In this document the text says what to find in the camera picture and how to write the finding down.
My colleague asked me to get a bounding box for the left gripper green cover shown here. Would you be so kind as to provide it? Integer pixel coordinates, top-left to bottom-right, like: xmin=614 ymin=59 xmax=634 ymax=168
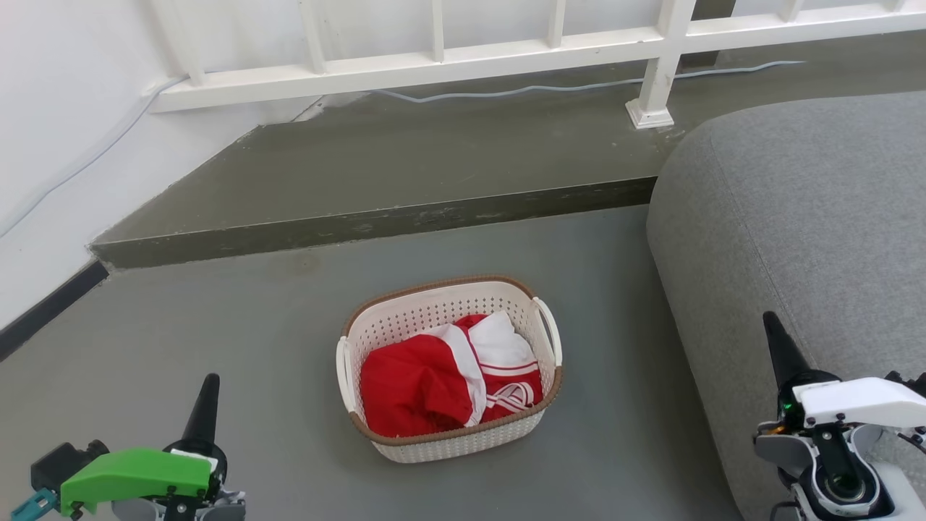
xmin=60 ymin=373 xmax=247 ymax=521

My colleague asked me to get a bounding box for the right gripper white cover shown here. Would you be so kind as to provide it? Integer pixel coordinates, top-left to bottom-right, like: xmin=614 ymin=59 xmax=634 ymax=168
xmin=755 ymin=311 xmax=926 ymax=471

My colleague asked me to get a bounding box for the white laundry basket brown rim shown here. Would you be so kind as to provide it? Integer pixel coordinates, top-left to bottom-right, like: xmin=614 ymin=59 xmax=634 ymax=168
xmin=336 ymin=274 xmax=564 ymax=464

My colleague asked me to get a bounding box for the grey fabric sofa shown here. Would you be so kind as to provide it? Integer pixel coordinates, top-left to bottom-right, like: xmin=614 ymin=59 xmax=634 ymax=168
xmin=646 ymin=90 xmax=926 ymax=521

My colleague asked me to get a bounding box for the black baseboard strip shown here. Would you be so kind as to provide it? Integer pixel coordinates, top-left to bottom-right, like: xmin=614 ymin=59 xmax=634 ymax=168
xmin=0 ymin=259 xmax=109 ymax=361

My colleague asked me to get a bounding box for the red and white garment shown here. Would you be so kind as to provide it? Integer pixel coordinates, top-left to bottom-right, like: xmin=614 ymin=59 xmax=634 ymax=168
xmin=360 ymin=311 xmax=543 ymax=439

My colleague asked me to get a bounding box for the white wooden railing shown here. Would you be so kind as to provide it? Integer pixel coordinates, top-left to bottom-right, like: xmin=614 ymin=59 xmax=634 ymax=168
xmin=145 ymin=0 xmax=926 ymax=130

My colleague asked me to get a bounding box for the light grey cable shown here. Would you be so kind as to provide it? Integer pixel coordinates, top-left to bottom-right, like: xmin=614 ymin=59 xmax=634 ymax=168
xmin=0 ymin=59 xmax=807 ymax=240

